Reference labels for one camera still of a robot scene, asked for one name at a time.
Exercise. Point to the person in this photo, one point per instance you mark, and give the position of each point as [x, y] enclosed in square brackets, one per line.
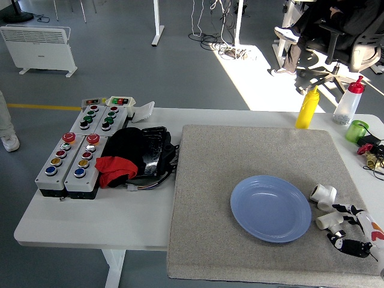
[6, 126]
[318, 18]

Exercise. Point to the white electric heater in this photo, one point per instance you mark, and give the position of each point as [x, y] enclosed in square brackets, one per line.
[39, 48]

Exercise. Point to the white desk leg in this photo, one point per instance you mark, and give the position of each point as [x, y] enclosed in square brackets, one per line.
[157, 30]
[285, 30]
[238, 24]

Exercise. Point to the black cloth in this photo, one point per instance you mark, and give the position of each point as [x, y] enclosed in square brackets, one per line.
[126, 144]

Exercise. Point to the black office chair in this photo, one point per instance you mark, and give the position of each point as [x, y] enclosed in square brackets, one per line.
[351, 51]

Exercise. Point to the grey small switch box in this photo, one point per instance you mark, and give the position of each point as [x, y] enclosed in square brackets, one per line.
[93, 101]

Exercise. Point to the black fan base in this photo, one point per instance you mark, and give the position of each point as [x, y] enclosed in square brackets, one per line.
[18, 16]

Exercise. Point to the small white tee pipe fitting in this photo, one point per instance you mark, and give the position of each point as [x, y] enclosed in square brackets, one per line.
[325, 221]

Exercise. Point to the green translucent cup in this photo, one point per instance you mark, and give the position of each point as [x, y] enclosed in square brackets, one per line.
[355, 132]

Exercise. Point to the white red-green switch box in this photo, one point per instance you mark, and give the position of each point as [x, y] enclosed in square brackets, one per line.
[121, 101]

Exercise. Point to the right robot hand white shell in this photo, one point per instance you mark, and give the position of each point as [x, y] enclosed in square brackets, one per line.
[372, 231]

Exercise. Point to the white plastic lid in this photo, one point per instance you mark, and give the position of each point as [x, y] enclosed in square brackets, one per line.
[143, 112]

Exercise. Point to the metal chair legs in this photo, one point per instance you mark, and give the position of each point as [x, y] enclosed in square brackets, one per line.
[82, 12]

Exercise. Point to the blue plate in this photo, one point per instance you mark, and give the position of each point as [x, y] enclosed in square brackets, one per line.
[270, 210]

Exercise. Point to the black foot pedal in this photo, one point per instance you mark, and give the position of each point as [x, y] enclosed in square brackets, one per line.
[153, 150]

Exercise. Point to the white table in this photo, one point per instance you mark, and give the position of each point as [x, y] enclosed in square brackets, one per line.
[90, 222]

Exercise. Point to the five-button control box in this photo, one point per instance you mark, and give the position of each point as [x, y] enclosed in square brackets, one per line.
[57, 177]
[87, 180]

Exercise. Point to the three-button control box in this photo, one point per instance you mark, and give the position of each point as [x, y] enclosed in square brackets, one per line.
[118, 118]
[79, 118]

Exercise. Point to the black power adapter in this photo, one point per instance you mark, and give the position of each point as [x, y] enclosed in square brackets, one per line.
[370, 139]

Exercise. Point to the clear squeeze bottle red cap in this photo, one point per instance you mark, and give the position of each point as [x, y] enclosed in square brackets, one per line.
[348, 105]

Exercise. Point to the grey-brown mat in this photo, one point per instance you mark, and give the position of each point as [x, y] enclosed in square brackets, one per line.
[216, 186]

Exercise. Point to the yellow squeeze bottle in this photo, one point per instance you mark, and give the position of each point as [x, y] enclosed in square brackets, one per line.
[307, 111]

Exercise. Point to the red cloth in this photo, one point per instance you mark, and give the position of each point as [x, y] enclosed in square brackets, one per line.
[117, 168]

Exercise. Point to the large white tee pipe fitting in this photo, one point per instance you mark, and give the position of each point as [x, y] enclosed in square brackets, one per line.
[325, 195]

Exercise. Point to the white table leg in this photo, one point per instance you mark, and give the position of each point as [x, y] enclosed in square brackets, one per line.
[113, 270]

